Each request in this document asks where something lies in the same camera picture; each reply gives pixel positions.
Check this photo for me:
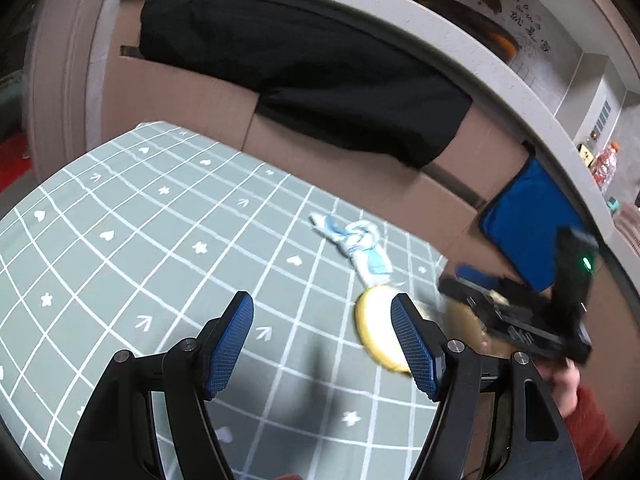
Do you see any grey-green grid mat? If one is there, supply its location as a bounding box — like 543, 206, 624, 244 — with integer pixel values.
0, 121, 451, 480

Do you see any orange drink bottle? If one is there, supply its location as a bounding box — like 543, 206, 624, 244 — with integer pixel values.
592, 141, 623, 193

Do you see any white ledge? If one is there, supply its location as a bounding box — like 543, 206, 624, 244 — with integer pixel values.
120, 0, 613, 221

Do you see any pale yellow wrapper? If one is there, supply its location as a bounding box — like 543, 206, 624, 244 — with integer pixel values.
440, 287, 511, 358

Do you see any yellow round sponge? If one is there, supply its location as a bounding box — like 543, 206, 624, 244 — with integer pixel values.
354, 285, 416, 375

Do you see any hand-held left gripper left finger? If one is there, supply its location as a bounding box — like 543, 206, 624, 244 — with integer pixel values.
60, 291, 255, 480

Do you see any cardboard box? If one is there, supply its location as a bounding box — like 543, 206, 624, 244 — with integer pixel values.
100, 0, 628, 441

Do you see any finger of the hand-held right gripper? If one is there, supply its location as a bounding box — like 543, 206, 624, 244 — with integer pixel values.
437, 277, 493, 326
455, 265, 503, 291

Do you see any black cloth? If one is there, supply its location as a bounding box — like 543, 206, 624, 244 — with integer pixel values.
137, 0, 473, 168

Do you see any blue and white face mask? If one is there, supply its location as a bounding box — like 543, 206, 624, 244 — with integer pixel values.
309, 212, 393, 288

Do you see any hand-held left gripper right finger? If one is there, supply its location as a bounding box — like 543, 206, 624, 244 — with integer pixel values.
390, 292, 586, 480

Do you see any person's right forearm red sleeve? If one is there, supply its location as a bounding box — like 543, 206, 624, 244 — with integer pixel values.
562, 385, 626, 480

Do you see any blue cloth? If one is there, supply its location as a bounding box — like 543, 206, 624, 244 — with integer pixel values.
477, 157, 598, 293

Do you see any person's right hand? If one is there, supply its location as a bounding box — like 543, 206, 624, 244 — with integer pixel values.
547, 360, 582, 418

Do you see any wall poster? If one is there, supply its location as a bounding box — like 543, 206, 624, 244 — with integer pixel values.
350, 0, 556, 86

